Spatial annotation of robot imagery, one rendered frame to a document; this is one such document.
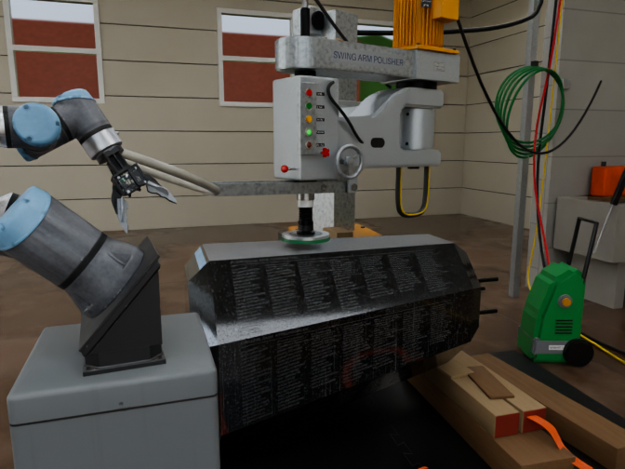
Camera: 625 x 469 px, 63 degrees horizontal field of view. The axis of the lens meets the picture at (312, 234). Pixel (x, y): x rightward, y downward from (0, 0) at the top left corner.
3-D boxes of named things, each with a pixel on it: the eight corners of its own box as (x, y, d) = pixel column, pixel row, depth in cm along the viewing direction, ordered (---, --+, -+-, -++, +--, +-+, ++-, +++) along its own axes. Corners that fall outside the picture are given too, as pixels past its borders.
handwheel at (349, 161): (350, 178, 228) (351, 143, 225) (365, 179, 220) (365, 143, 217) (323, 179, 220) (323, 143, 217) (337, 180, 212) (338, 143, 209)
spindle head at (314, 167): (337, 180, 247) (338, 85, 239) (366, 183, 229) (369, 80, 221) (272, 184, 227) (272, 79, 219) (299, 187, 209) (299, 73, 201)
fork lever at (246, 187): (335, 189, 245) (335, 179, 244) (360, 193, 229) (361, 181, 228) (198, 193, 206) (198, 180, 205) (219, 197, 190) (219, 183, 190)
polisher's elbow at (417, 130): (386, 149, 260) (387, 109, 256) (413, 149, 271) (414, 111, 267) (414, 149, 244) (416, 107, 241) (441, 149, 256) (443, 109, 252)
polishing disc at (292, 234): (336, 238, 220) (336, 235, 220) (288, 241, 214) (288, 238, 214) (321, 231, 240) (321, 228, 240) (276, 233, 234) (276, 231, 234)
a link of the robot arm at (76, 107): (49, 110, 130) (85, 92, 134) (78, 152, 132) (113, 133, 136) (46, 97, 122) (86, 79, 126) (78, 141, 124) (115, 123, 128)
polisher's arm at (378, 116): (412, 183, 275) (415, 89, 266) (445, 187, 256) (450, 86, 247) (298, 191, 234) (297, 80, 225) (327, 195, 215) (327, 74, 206)
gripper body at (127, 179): (124, 196, 127) (95, 155, 125) (122, 202, 134) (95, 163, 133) (151, 181, 129) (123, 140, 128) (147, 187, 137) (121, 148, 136)
